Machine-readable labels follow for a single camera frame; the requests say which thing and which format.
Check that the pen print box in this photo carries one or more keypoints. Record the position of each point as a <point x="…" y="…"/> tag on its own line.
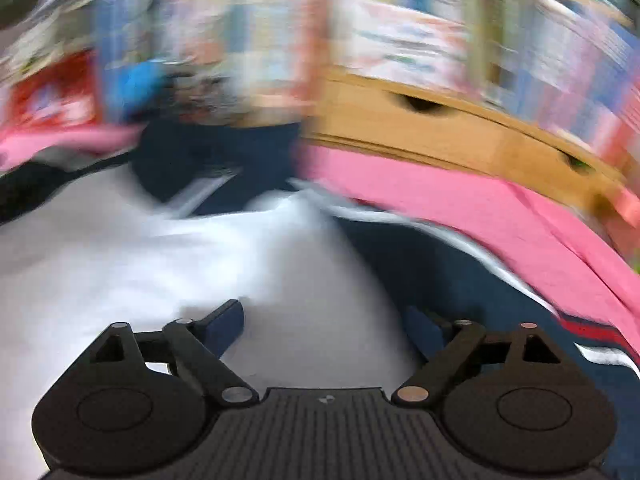
<point x="405" y="45"/>

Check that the row of tall blue books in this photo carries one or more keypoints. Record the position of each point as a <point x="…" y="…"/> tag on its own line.
<point x="125" y="15"/>

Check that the stack of magazines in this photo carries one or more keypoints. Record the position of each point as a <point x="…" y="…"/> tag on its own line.
<point x="45" y="35"/>

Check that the blue plush toy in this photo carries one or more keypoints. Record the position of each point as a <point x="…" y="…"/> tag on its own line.
<point x="142" y="85"/>

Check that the red plastic crate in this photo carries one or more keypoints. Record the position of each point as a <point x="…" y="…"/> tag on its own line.
<point x="55" y="95"/>

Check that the white and navy jacket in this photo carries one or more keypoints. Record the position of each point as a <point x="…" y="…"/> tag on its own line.
<point x="125" y="270"/>

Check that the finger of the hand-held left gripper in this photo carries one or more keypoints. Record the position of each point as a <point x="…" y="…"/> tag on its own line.
<point x="30" y="190"/>

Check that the wooden drawer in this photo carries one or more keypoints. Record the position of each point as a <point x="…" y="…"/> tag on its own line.
<point x="550" y="170"/>
<point x="400" y="125"/>

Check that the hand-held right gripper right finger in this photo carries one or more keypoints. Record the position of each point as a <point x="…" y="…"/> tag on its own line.
<point x="422" y="330"/>

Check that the row of thick-spined books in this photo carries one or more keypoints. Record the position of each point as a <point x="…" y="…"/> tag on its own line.
<point x="260" y="35"/>

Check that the pink rabbit blanket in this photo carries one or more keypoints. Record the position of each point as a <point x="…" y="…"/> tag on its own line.
<point x="450" y="200"/>

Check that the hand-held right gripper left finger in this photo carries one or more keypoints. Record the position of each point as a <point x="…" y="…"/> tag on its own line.
<point x="227" y="322"/>

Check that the wooden drawer unit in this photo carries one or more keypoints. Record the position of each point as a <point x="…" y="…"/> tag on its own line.
<point x="450" y="130"/>

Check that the row of thin colourful books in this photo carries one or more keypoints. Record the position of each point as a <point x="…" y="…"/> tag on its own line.
<point x="565" y="60"/>

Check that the grey patterned bundle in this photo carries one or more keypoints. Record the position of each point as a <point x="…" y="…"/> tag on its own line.
<point x="210" y="95"/>

